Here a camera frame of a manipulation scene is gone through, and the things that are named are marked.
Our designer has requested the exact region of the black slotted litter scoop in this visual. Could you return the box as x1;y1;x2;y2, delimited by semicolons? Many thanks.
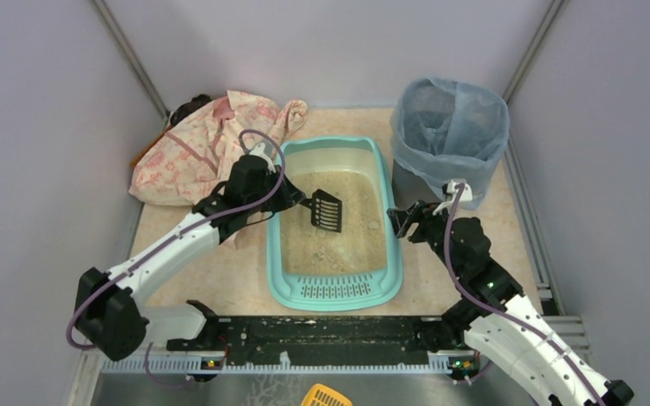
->
300;189;343;233

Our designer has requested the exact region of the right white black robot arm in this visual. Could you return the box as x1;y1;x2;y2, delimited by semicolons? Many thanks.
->
387;200;634;405

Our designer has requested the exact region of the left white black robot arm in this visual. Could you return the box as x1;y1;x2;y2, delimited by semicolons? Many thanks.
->
66;155;307;361

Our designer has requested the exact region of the beige cat litter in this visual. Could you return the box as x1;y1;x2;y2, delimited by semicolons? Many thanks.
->
280;171;387;276

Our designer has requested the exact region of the teal plastic litter box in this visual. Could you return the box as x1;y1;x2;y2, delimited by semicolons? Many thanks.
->
266;136;404;312

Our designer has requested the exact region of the grey ribbed trash bin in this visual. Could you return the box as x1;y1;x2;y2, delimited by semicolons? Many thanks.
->
392;160;443;208

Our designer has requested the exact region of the cream pink printed cloth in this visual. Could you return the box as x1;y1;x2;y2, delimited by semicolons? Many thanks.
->
129;91;308;206

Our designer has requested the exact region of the dark object behind cloth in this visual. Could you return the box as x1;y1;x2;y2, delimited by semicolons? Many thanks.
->
169;94;212;127

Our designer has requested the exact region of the yellow slotted scoop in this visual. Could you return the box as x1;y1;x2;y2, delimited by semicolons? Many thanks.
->
300;383;353;406

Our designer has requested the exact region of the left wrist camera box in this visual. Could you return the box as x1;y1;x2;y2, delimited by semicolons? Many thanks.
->
248;141;277;173

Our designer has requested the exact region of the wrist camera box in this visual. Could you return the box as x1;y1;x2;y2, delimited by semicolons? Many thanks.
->
432;179;473;215
248;141;277;173

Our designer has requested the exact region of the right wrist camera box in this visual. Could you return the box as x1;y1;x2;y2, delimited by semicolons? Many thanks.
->
432;179;473;215

